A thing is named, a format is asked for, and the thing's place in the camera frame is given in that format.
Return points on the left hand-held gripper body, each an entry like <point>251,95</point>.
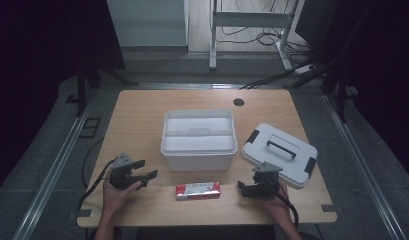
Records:
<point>120,176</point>

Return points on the red and white packet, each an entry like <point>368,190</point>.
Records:
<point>198,190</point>

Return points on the white cabinet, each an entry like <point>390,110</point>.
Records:
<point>147,23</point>

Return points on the floor socket plate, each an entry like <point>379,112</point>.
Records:
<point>89,128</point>

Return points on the dark curtain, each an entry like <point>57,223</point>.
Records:
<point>35,66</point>
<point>382,66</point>

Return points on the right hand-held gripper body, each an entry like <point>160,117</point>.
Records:
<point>267,181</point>

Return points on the person's left hand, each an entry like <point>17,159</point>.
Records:
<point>113,200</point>

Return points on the white power strip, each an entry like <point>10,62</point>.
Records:
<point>304,69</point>

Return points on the white plastic storage box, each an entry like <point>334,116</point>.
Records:
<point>198,161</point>

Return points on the white metal stand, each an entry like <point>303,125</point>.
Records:
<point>248,19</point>

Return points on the white box insert tray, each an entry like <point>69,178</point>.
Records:
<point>198,141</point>

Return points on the person's right hand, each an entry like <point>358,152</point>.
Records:
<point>280,206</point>

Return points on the metal floor rail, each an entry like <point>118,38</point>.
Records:
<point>55,170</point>
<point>362,163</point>

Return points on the black stand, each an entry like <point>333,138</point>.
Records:
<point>81,90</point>

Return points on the black table grommet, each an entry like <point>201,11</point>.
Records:
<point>238,102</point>

